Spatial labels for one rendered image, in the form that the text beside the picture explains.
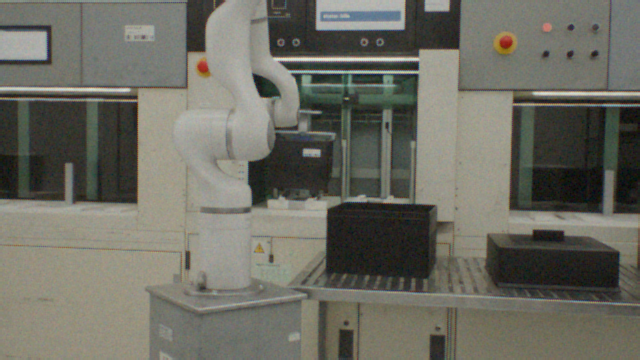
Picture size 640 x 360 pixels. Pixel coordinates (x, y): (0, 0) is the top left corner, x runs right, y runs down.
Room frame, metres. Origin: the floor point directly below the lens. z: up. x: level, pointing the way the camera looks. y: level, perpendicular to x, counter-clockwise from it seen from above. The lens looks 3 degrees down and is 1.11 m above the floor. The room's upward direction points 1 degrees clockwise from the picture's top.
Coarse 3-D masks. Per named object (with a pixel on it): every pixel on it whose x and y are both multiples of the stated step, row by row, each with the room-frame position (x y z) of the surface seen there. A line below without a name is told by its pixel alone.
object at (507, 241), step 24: (504, 240) 1.90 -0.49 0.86; (528, 240) 1.90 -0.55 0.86; (552, 240) 1.89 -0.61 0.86; (576, 240) 1.92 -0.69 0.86; (504, 264) 1.77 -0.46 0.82; (528, 264) 1.77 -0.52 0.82; (552, 264) 1.76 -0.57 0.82; (576, 264) 1.75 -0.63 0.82; (600, 264) 1.75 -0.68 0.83; (528, 288) 1.76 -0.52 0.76; (552, 288) 1.76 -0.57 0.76; (576, 288) 1.75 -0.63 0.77; (600, 288) 1.75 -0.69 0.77
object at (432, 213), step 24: (336, 216) 1.92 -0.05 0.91; (360, 216) 1.90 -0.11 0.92; (384, 216) 1.89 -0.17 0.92; (408, 216) 1.87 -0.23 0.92; (432, 216) 1.94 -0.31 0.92; (336, 240) 1.92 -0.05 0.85; (360, 240) 1.90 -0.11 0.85; (384, 240) 1.89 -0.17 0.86; (408, 240) 1.87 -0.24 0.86; (432, 240) 1.97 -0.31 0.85; (336, 264) 1.92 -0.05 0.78; (360, 264) 1.90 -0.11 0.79; (384, 264) 1.89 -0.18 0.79; (408, 264) 1.87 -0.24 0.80; (432, 264) 1.99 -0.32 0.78
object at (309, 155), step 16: (304, 112) 2.61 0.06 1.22; (320, 112) 2.66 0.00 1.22; (304, 128) 2.63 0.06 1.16; (288, 144) 2.55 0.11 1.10; (304, 144) 2.55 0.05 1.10; (320, 144) 2.54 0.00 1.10; (272, 160) 2.56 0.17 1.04; (288, 160) 2.56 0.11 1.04; (304, 160) 2.55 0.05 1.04; (320, 160) 2.55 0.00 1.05; (272, 176) 2.56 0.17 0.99; (288, 176) 2.56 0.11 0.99; (304, 176) 2.55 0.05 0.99; (320, 176) 2.55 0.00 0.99; (288, 192) 2.68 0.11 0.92
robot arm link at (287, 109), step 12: (252, 24) 1.84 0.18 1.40; (264, 24) 1.86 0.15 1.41; (252, 36) 1.86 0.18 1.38; (264, 36) 1.87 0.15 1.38; (252, 48) 1.87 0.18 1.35; (264, 48) 1.89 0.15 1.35; (252, 60) 1.88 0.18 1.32; (264, 60) 1.89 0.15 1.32; (252, 72) 1.90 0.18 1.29; (264, 72) 1.89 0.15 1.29; (276, 72) 1.90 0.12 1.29; (288, 72) 1.94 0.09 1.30; (276, 84) 1.90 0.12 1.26; (288, 84) 1.91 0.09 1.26; (288, 96) 1.91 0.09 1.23; (276, 108) 1.94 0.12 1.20; (288, 108) 1.93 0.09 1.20; (276, 120) 1.95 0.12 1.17; (288, 120) 1.95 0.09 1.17
